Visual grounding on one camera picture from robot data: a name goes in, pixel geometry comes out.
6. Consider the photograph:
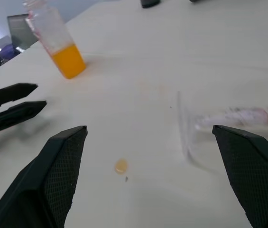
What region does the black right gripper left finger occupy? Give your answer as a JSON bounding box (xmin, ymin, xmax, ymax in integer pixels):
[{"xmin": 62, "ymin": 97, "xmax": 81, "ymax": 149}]
[{"xmin": 0, "ymin": 125, "xmax": 88, "ymax": 228}]

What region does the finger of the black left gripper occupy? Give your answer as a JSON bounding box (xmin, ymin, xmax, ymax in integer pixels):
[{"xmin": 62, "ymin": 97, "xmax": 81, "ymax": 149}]
[
  {"xmin": 0, "ymin": 101, "xmax": 47, "ymax": 132},
  {"xmin": 0, "ymin": 83, "xmax": 39, "ymax": 105}
]

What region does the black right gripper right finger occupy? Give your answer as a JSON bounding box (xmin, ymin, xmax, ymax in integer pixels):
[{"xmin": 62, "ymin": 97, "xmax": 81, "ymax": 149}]
[{"xmin": 212, "ymin": 124, "xmax": 268, "ymax": 228}]

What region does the clear plastic cup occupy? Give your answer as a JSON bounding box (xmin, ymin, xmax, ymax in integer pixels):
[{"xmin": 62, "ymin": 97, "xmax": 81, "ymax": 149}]
[{"xmin": 176, "ymin": 91, "xmax": 268, "ymax": 178}]

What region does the clear container with orange liquid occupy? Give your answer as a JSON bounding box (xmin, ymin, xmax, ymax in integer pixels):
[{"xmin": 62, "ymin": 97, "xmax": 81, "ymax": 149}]
[{"xmin": 22, "ymin": 0, "xmax": 87, "ymax": 80}]

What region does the orange liquid drop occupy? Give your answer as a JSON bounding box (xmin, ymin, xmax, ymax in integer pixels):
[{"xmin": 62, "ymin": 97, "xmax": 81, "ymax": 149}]
[{"xmin": 114, "ymin": 158, "xmax": 129, "ymax": 174}]

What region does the purple cloth item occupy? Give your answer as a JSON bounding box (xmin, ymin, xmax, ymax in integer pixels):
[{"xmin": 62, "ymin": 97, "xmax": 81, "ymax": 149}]
[{"xmin": 0, "ymin": 45, "xmax": 22, "ymax": 60}]

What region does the dark laptop screen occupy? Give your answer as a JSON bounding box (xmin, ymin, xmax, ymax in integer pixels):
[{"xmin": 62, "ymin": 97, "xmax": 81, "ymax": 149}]
[{"xmin": 7, "ymin": 13, "xmax": 40, "ymax": 52}]

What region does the grey tape roll ring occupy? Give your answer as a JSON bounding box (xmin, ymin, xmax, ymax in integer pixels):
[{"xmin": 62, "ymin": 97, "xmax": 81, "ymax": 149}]
[{"xmin": 140, "ymin": 0, "xmax": 161, "ymax": 9}]

